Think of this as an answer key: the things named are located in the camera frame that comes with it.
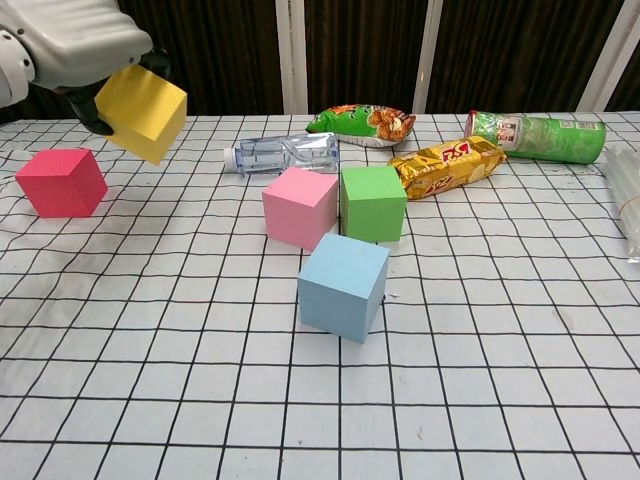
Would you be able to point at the white black-grid tablecloth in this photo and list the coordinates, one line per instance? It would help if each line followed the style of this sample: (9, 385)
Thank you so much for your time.
(400, 375)

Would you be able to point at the yellow foam cube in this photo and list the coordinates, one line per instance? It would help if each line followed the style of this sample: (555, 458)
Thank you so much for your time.
(142, 112)

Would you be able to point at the green foam cube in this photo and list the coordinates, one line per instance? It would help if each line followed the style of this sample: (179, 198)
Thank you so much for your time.
(372, 210)

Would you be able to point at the green chip can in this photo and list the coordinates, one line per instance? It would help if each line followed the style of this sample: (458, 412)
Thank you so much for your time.
(550, 137)

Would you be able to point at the clear plastic water bottle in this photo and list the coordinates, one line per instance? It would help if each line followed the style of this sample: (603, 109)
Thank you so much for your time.
(285, 152)

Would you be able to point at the bundle of clear plastic tubes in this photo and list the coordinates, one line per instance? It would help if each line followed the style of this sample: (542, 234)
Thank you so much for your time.
(625, 195)

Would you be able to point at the pink foam cube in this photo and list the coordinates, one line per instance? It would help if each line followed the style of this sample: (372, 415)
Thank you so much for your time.
(295, 210)

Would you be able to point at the blue foam cube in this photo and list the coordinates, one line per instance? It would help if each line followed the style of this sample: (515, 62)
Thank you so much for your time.
(335, 295)

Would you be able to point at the red foam cube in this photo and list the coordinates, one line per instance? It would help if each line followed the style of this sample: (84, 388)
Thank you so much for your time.
(57, 190)

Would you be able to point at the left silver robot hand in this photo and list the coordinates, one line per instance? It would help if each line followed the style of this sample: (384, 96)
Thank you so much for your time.
(80, 40)

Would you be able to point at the green snack chip bag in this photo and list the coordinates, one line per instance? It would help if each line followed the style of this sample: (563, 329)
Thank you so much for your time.
(360, 122)

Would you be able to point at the white metal frame post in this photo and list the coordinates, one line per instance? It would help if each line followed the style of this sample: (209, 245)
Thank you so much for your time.
(425, 55)
(291, 55)
(607, 50)

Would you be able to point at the gold cracker packet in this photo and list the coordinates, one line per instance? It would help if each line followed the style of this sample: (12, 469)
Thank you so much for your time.
(450, 167)

